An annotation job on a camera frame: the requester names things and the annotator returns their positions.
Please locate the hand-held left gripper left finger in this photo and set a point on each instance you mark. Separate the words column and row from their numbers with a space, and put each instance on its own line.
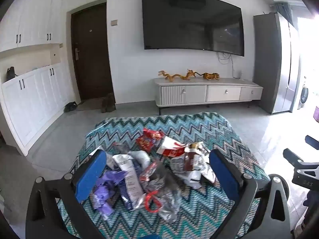
column 90, row 176

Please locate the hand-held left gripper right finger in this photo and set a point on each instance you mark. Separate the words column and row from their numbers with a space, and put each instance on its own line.
column 223, row 176

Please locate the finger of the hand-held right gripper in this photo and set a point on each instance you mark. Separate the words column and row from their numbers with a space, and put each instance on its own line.
column 292, row 156
column 312, row 142

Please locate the purple plastic wrapper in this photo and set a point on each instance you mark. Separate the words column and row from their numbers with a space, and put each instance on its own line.
column 106, row 189

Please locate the person's right forearm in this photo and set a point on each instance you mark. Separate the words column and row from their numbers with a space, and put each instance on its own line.
column 313, row 209

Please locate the white crumpled wrapper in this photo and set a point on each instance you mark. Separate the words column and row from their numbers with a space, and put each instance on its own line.
column 197, row 176

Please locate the purple box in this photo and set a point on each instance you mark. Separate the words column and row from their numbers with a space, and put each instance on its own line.
column 316, row 114

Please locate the brown red snack packet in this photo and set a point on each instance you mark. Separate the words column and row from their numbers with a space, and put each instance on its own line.
column 193, row 154

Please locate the white blue tube packet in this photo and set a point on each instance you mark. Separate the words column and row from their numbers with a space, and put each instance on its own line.
column 128, row 176

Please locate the white washing machine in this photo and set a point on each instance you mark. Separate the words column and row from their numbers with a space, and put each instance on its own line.
column 303, row 95

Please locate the zigzag patterned blanket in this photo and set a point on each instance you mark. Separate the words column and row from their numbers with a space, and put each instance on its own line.
column 199, row 129

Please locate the translucent white plastic bag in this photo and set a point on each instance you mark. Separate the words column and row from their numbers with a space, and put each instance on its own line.
column 142, row 158

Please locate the red white paper bag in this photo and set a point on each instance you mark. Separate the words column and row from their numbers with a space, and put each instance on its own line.
column 170, row 149

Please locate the pair of dark shoes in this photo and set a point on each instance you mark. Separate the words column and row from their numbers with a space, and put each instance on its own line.
column 70, row 107

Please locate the pair of brown boots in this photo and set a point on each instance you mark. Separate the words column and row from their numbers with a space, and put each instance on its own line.
column 108, row 103

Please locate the white television console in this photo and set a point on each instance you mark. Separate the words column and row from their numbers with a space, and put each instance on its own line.
column 199, row 93

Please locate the grey refrigerator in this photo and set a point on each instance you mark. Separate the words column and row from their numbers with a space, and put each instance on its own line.
column 271, row 64

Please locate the white shoe cabinet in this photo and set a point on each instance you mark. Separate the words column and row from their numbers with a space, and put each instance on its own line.
column 37, row 99

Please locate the small white device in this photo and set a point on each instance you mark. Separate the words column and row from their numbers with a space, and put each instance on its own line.
column 240, row 75

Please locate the golden tiger figurine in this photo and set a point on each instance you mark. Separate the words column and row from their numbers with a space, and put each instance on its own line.
column 210, row 76

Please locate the golden dragon figurine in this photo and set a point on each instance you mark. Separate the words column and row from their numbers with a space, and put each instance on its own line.
column 174, row 76

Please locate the dark brown door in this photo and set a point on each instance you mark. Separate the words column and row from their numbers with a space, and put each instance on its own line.
column 91, row 54

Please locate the silver door lock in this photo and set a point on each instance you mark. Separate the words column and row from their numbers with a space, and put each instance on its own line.
column 77, row 53

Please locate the black bag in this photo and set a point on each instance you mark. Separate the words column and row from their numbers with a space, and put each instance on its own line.
column 10, row 73

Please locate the blue curtain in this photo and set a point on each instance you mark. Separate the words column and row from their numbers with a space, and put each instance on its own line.
column 284, row 11

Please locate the wall switch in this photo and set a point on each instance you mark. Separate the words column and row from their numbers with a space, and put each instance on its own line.
column 114, row 23

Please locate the black wall television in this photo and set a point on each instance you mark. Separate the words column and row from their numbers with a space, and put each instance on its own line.
column 189, row 22

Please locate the white wall cabinet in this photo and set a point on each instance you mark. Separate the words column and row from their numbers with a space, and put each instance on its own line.
column 32, row 20

